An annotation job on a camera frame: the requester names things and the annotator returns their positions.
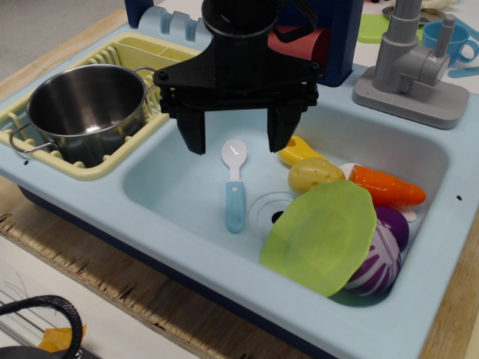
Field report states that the yellow toy potato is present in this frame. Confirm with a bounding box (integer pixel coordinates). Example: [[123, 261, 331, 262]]
[[287, 158, 345, 194]]

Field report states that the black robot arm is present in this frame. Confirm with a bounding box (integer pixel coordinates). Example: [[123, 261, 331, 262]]
[[153, 1, 324, 155]]

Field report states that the yellow dish drying rack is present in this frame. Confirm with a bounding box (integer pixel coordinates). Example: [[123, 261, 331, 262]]
[[1, 32, 199, 180]]

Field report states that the green plate in background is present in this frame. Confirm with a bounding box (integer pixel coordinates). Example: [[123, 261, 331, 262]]
[[357, 14, 412, 44]]

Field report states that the white spoon blue handle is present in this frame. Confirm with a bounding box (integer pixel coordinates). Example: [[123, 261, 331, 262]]
[[222, 139, 248, 233]]

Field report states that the blue utensil in background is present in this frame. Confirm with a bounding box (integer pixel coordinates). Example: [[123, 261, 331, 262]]
[[448, 67, 479, 79]]

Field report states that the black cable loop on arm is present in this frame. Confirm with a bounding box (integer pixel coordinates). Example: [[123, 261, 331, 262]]
[[272, 0, 319, 43]]

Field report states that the purple toy cabbage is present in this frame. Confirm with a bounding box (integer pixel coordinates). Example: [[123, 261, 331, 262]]
[[344, 206, 409, 296]]

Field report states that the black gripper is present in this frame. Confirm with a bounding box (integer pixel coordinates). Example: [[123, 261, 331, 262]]
[[153, 26, 324, 155]]

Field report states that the orange toy carrot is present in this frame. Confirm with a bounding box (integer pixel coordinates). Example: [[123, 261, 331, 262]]
[[348, 165, 427, 206]]

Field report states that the stainless steel pot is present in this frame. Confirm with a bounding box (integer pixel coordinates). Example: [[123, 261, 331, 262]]
[[9, 64, 159, 168]]

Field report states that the orange tape piece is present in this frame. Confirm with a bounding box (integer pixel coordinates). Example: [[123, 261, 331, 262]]
[[38, 328, 73, 353]]

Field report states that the green plastic plate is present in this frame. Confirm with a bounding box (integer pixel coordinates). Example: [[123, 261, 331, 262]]
[[260, 180, 377, 297]]

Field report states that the black braided cable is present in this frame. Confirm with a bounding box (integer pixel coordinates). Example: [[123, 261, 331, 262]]
[[0, 295, 84, 359]]

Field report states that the dark blue cup holder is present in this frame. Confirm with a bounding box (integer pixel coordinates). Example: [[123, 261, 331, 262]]
[[125, 1, 363, 87]]

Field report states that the red plastic cup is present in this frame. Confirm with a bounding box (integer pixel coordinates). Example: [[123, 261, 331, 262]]
[[269, 28, 332, 65]]

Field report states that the blue plastic mug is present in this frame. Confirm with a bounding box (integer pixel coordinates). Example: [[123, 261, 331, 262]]
[[421, 19, 478, 67]]

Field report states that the grey toy faucet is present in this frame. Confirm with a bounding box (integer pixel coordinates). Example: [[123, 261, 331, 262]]
[[352, 1, 470, 129]]

